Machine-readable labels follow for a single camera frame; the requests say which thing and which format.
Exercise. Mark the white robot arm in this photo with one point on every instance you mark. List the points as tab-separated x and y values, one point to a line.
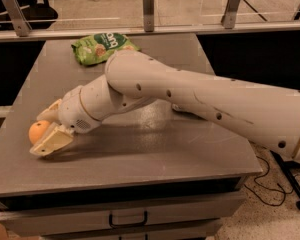
266	115

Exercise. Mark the black office chair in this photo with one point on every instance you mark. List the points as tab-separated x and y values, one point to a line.
21	5

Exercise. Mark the middle metal bracket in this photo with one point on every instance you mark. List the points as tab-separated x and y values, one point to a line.
148	15

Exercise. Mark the orange fruit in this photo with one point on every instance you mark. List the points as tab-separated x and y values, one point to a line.
37	129

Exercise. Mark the grey cabinet drawer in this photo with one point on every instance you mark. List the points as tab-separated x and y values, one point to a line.
95	217

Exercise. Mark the right metal bracket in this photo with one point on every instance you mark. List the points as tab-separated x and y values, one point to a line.
230	14

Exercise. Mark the black stand leg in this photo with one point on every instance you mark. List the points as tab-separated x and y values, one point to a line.
286	167

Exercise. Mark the lower grey drawer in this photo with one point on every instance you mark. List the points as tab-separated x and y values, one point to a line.
190	230

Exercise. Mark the metal window rail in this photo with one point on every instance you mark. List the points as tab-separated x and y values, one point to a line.
44	35

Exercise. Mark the left metal bracket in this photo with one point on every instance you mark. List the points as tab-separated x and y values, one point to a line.
18	20

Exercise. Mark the white green soda can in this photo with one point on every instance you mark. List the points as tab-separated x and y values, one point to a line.
179	109

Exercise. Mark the metal bracket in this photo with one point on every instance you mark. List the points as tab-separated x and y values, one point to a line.
230	14
18	20
148	15

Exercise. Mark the black drawer handle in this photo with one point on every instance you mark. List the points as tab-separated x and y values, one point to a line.
126	221

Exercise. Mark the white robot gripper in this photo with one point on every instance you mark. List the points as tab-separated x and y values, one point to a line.
72	111

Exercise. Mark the green snack bag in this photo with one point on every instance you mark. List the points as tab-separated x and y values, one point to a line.
97	48

